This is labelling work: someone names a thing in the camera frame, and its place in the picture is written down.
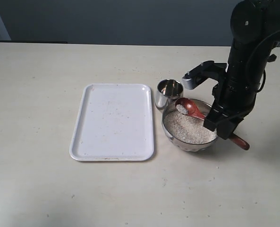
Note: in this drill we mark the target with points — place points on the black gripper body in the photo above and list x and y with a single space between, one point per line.
236 91

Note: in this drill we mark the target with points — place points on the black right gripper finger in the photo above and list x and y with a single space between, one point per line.
227 125

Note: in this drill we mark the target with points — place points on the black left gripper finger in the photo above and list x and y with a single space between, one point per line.
213 118

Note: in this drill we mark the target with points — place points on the brown wooden spoon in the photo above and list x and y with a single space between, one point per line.
188 108

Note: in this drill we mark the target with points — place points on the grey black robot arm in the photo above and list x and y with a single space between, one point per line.
255 26

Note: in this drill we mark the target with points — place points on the large steel bowl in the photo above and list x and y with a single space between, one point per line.
182 145

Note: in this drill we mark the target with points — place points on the white rice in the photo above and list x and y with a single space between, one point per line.
188 129

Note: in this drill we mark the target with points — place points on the small steel cup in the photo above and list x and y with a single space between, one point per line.
168 91

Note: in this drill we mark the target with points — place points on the white rectangular plastic tray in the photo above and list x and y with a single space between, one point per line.
114 123

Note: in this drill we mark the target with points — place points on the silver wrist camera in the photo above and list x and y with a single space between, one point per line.
202 72

